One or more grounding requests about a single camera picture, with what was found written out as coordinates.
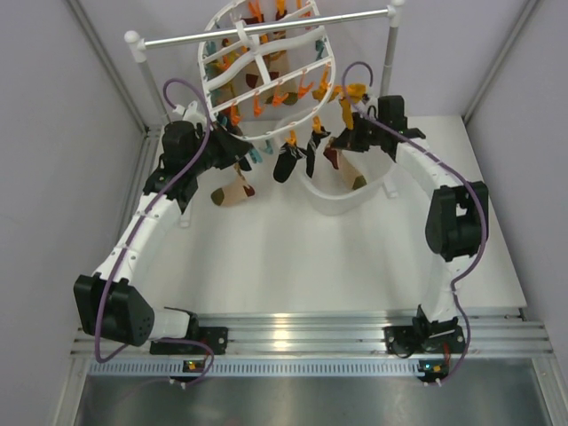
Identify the right grey rack pole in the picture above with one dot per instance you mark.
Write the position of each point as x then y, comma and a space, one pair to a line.
385, 82

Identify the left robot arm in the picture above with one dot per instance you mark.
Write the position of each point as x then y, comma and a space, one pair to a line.
112, 303

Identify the mustard yellow sock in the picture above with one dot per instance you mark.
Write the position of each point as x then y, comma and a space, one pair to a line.
347, 97

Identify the white plastic basin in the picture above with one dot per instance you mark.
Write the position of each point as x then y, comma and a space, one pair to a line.
334, 191

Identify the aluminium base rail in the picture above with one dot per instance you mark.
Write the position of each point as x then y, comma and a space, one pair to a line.
310, 346

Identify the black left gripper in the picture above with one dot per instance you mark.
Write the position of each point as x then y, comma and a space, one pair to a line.
230, 146

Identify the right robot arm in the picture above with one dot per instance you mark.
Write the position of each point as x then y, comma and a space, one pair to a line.
456, 229

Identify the white round sock hanger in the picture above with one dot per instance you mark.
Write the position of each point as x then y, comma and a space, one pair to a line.
259, 86

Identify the white rack foot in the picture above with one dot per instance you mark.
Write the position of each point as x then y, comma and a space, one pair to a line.
185, 218

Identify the grey horizontal rack bar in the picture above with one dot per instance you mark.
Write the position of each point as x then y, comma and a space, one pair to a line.
138, 45

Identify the striped maroon green sock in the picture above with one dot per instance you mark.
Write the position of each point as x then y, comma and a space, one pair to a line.
350, 175

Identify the grey metal rack pole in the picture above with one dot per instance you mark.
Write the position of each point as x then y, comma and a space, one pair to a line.
155, 94

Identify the teal clothes clip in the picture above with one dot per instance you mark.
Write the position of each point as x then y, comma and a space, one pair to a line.
258, 153

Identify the beige brown patch sock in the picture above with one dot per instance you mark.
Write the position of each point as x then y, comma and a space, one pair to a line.
234, 193

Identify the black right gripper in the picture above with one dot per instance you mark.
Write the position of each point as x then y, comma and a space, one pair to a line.
349, 138

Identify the black white striped sock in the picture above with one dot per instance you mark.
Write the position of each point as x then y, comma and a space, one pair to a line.
290, 154

